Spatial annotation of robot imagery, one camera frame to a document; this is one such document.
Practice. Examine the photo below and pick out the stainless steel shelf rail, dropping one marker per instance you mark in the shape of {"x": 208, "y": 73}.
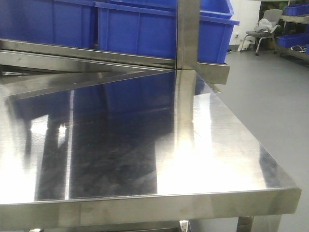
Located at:
{"x": 67, "y": 59}

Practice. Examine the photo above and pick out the tilted blue bin on top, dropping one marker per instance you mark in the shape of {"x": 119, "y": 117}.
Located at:
{"x": 212, "y": 8}

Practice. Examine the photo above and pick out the far metal rack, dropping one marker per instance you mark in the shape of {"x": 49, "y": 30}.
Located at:
{"x": 295, "y": 25}

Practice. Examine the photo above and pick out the small blue bin top rack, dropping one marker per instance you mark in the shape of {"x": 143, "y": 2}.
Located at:
{"x": 297, "y": 9}

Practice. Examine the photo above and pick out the blue tray on far rack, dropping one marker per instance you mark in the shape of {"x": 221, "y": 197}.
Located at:
{"x": 290, "y": 40}

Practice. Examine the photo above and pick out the stainless steel shelf post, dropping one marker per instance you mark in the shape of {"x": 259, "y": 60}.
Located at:
{"x": 187, "y": 33}

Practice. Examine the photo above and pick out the large blue bin right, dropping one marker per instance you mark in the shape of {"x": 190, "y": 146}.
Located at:
{"x": 151, "y": 31}

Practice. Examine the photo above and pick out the white cloth on chair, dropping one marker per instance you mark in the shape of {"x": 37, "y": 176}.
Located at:
{"x": 263, "y": 25}

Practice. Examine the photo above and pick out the grey office chair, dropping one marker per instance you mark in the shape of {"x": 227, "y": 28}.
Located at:
{"x": 272, "y": 15}

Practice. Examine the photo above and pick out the large blue bin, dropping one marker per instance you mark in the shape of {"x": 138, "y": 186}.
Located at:
{"x": 60, "y": 22}
{"x": 151, "y": 31}

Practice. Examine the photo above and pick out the large blue bin left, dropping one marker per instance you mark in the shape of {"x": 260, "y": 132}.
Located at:
{"x": 60, "y": 22}

